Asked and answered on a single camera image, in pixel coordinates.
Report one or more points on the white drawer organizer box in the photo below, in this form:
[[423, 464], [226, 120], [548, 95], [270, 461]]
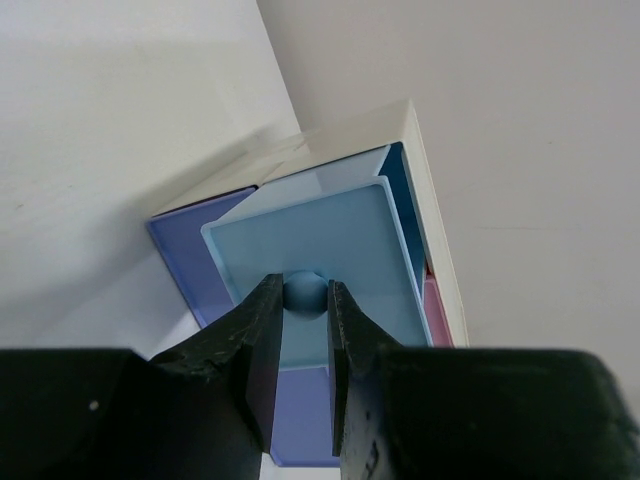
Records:
[[395, 124]]

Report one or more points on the purple drawer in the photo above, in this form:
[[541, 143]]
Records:
[[302, 424]]

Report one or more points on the blue drawer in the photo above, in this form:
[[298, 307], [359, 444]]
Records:
[[352, 220]]

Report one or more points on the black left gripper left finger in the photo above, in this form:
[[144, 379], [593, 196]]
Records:
[[203, 409]]

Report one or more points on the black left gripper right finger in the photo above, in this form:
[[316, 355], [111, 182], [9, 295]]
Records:
[[404, 412]]

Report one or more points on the pink drawer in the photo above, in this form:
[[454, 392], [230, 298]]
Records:
[[434, 311]]

